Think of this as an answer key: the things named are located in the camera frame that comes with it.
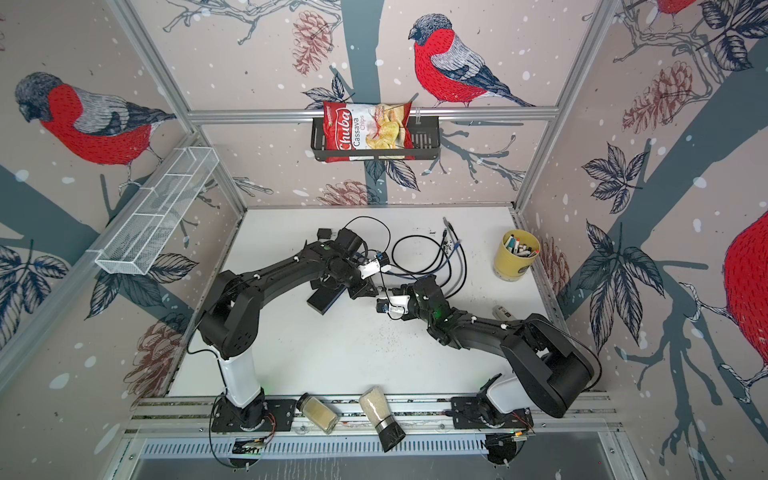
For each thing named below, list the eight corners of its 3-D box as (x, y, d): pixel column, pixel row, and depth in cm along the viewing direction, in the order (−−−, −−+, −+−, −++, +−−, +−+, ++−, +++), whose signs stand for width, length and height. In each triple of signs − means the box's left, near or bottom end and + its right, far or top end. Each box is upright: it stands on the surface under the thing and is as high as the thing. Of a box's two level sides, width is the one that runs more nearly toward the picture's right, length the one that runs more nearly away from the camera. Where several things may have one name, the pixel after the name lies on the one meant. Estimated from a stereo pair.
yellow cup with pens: (496, 283, 100) (509, 258, 88) (489, 255, 107) (500, 229, 96) (528, 282, 100) (545, 257, 88) (519, 255, 107) (533, 229, 96)
